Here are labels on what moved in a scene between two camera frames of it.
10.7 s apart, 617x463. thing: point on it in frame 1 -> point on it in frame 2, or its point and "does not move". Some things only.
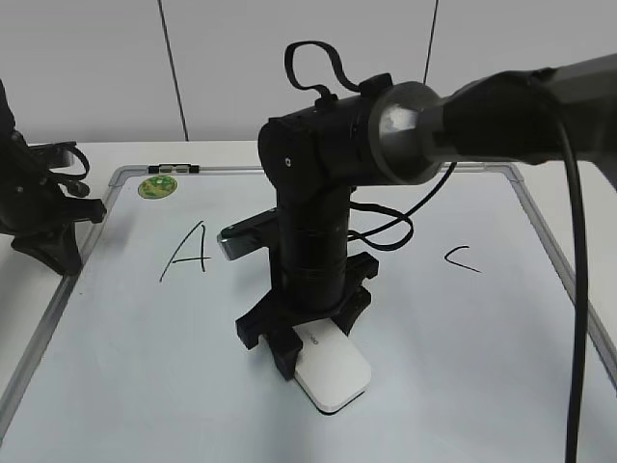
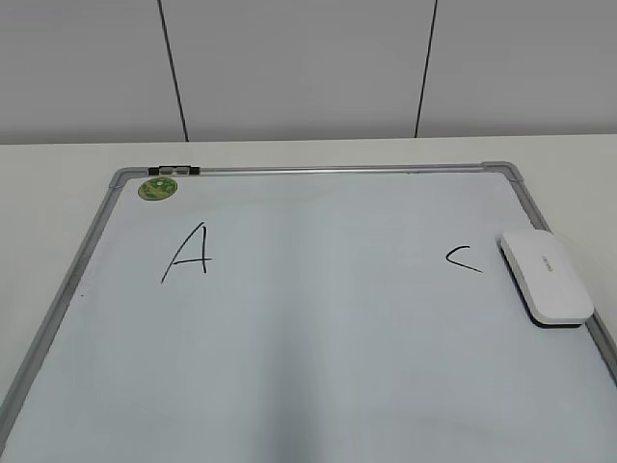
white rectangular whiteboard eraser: x=330 y=369 -> x=546 y=278
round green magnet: x=157 y=187 does not move
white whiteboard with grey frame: x=465 y=333 does not move
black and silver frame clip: x=168 y=168 does not move
